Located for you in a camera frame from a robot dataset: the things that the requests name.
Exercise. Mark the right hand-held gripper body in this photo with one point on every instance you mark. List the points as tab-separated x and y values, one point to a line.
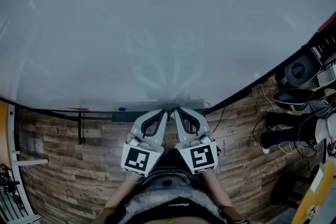
200	157

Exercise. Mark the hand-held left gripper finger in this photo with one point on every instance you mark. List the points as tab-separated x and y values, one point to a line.
161	133
136	128

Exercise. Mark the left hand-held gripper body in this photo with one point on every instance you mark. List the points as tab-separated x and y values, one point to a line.
136	158

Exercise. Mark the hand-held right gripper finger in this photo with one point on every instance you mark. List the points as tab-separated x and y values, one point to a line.
204	126
179	131

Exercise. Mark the person's right forearm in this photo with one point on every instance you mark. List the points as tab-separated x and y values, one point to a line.
220	196

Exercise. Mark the person's left forearm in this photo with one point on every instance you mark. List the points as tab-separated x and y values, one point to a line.
123	196

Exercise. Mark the large white whiteboard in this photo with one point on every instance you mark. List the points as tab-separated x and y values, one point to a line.
131	21

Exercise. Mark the round blue magnet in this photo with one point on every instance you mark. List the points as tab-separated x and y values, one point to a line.
121	109

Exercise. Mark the person's black trousers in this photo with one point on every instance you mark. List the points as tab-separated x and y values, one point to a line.
173	160

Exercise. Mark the person's grey knit garment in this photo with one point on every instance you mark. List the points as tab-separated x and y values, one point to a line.
157	199

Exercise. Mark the person's black top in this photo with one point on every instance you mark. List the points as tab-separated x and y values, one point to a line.
178	208

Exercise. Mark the red stepped magnet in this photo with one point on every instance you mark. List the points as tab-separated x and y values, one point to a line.
78	108

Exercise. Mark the black round stool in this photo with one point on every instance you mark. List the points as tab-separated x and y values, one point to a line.
284	189

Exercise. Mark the black oval shell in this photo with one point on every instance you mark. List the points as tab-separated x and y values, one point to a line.
291	98
302	70

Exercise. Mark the white paper sheet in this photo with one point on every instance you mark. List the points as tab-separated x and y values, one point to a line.
317	178

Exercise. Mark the small floral ornament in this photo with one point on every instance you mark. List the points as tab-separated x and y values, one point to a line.
313	212

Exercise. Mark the round wooden table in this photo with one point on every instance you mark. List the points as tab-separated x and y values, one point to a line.
323	196

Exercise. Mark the wooden table white frame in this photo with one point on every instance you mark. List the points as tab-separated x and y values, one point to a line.
4	133

